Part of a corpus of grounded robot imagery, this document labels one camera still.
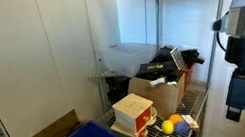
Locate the brown cardboard box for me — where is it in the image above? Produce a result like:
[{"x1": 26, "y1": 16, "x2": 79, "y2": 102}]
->
[{"x1": 123, "y1": 63, "x2": 189, "y2": 122}]

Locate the large wooden red-front box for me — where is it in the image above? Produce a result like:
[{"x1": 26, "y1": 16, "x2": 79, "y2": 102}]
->
[{"x1": 108, "y1": 90, "x2": 156, "y2": 137}]

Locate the white purple package card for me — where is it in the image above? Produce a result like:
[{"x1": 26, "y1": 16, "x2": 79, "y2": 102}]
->
[{"x1": 179, "y1": 113, "x2": 201, "y2": 131}]

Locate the black fabric bag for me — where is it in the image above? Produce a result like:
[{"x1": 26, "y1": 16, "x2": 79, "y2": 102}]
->
[{"x1": 152, "y1": 42, "x2": 207, "y2": 73}]

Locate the blue soft ball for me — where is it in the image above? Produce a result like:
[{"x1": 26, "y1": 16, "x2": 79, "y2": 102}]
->
[{"x1": 173, "y1": 119, "x2": 191, "y2": 137}]

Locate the orange soft ball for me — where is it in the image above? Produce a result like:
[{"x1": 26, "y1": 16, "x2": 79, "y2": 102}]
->
[{"x1": 167, "y1": 112, "x2": 185, "y2": 127}]

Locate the white keyboard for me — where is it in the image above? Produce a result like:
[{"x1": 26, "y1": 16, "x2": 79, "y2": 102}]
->
[{"x1": 166, "y1": 45, "x2": 193, "y2": 73}]

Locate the yellow soft ball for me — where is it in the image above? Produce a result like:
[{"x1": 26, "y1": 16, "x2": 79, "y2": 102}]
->
[{"x1": 160, "y1": 118, "x2": 176, "y2": 136}]

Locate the white cloth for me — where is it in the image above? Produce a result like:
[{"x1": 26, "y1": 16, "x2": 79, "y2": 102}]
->
[{"x1": 148, "y1": 74, "x2": 179, "y2": 92}]

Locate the clear plastic storage bin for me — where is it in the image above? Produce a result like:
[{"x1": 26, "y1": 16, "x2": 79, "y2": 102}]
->
[{"x1": 95, "y1": 34, "x2": 160, "y2": 82}]

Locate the black object beside carton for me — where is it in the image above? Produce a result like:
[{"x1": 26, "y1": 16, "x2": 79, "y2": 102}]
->
[{"x1": 101, "y1": 72, "x2": 132, "y2": 108}]

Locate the flat brown cardboard piece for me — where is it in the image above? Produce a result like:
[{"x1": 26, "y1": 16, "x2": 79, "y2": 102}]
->
[{"x1": 31, "y1": 102, "x2": 82, "y2": 137}]

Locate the metal wire shelf rack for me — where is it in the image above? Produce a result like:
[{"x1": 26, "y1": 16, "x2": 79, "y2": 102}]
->
[{"x1": 0, "y1": 0, "x2": 227, "y2": 137}]

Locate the silver metal bracket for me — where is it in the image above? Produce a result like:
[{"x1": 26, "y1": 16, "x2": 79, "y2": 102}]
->
[{"x1": 87, "y1": 67, "x2": 123, "y2": 85}]

